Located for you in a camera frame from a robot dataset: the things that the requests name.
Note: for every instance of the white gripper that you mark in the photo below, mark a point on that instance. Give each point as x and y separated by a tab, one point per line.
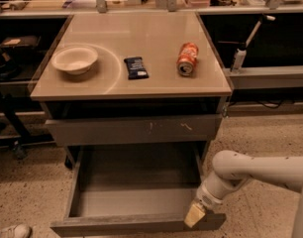
207	196

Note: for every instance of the grey drawer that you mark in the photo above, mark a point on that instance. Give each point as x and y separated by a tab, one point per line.
132	130
131	189

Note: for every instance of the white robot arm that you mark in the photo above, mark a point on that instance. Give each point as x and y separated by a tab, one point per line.
232	170

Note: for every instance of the grey top drawer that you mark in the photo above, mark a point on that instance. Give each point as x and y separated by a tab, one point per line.
132	130

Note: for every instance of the grey drawer cabinet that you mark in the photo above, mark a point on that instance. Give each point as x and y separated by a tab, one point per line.
105	91

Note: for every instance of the orange soda can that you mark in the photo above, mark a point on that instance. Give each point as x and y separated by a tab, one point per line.
187	59

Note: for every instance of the dark blue snack packet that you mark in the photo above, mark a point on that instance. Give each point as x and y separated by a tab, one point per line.
135	68

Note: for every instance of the white bottle with rod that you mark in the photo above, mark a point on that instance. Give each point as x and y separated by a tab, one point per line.
241	51

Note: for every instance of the white shoe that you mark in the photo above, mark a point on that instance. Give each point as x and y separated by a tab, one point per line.
16	231

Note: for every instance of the white paper bowl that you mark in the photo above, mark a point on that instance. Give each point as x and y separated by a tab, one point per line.
74	60

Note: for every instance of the black office chair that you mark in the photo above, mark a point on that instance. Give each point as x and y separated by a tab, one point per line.
20	63

